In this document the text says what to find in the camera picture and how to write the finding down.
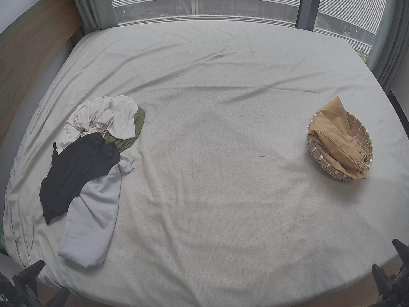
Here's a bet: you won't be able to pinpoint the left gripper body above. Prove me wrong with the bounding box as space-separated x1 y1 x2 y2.
0 272 48 307

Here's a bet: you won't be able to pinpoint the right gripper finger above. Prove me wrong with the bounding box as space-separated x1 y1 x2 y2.
392 239 409 263
372 264 396 297

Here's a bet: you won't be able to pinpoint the cream garment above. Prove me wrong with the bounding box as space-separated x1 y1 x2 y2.
56 95 138 154

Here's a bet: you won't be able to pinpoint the round woven basket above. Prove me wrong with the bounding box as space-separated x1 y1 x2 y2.
307 114 374 181

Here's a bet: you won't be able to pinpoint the black garment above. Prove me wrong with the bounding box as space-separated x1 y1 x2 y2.
39 132 121 224

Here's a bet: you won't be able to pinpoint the grey-green curtain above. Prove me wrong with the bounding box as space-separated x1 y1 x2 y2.
54 0 119 34
364 0 409 90

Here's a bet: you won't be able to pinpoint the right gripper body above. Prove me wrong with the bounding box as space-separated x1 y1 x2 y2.
379 261 409 307

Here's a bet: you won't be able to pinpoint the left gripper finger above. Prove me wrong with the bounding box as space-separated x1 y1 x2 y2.
45 286 70 307
13 260 46 288

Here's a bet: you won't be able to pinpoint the tan shorts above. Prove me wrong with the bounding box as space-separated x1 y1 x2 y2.
308 96 368 180

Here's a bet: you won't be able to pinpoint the bed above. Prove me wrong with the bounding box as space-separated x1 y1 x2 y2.
0 0 409 307

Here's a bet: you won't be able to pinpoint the pale grey garment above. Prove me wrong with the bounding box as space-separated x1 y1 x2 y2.
58 154 135 269

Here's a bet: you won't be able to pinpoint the green garment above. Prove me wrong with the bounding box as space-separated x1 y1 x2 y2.
102 106 145 153

